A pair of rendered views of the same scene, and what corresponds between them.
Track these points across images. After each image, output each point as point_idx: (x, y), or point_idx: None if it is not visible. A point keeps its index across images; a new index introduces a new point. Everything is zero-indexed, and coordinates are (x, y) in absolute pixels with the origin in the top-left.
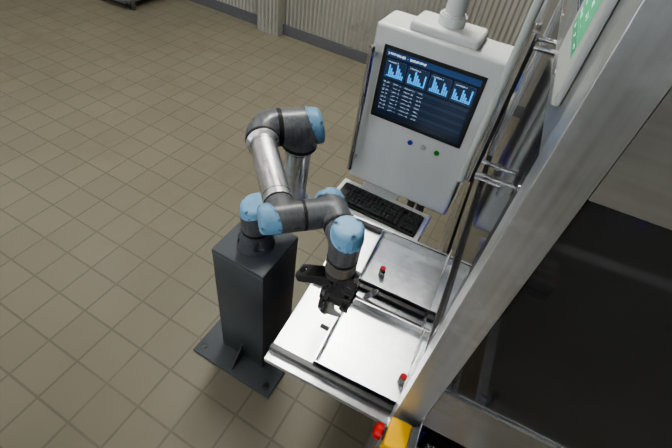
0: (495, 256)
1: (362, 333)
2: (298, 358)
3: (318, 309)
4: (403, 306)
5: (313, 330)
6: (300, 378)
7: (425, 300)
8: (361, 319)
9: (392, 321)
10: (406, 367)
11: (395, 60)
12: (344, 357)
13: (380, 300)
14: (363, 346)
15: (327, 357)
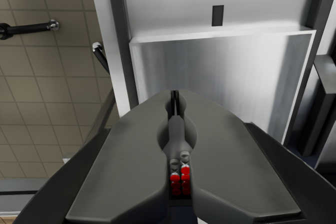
0: None
1: (235, 86)
2: (119, 8)
3: (94, 136)
4: (313, 127)
5: None
6: (101, 29)
7: (335, 144)
8: (263, 73)
9: (277, 118)
10: None
11: None
12: (177, 79)
13: (318, 85)
14: (212, 96)
15: (161, 54)
